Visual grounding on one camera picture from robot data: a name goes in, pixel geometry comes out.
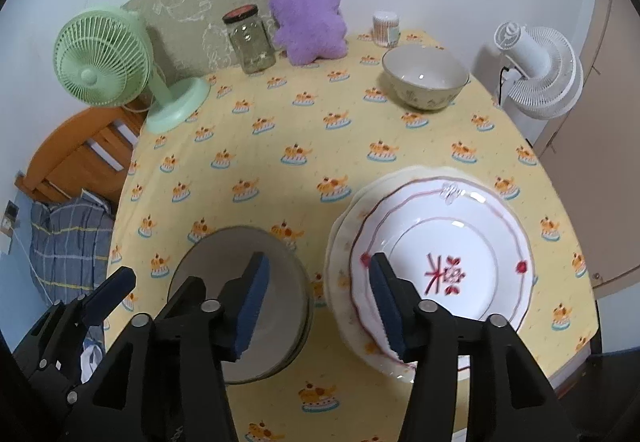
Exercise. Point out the cotton swab container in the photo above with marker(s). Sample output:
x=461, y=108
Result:
x=386, y=29

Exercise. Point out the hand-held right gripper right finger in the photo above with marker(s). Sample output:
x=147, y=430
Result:
x=392, y=312

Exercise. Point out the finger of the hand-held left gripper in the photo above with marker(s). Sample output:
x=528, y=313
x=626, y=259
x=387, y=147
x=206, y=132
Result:
x=107, y=294

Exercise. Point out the orange floral white plate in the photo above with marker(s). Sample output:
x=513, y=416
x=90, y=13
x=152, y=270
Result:
x=337, y=267

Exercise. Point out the red patterned white plate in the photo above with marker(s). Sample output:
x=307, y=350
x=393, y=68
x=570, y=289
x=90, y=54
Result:
x=475, y=232

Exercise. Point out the white wall outlet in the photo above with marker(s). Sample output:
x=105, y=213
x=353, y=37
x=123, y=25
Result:
x=9, y=218

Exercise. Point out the beige floral ceramic bowl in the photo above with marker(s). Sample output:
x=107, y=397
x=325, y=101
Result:
x=425, y=71

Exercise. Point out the blue plaid cloth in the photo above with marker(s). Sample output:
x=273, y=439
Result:
x=65, y=242

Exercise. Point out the yellow printed tablecloth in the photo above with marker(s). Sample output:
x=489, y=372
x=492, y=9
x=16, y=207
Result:
x=300, y=121

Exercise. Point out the purple plush toy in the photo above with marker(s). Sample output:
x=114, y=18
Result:
x=307, y=16

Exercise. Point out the white cloth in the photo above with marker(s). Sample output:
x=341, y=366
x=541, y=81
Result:
x=92, y=359

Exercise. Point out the green desk fan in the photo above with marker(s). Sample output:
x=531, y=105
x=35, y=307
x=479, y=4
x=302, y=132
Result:
x=95, y=66

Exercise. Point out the white desk fan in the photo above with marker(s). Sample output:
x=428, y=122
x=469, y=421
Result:
x=545, y=71

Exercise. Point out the beige door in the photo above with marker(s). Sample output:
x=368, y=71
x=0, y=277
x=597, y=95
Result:
x=610, y=121

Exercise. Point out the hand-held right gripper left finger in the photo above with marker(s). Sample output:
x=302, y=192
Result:
x=252, y=307

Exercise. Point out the glass jar with dark lid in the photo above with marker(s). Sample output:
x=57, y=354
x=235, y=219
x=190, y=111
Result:
x=250, y=46

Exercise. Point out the blue floral ceramic bowl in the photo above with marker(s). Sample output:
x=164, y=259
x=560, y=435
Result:
x=282, y=307
x=310, y=312

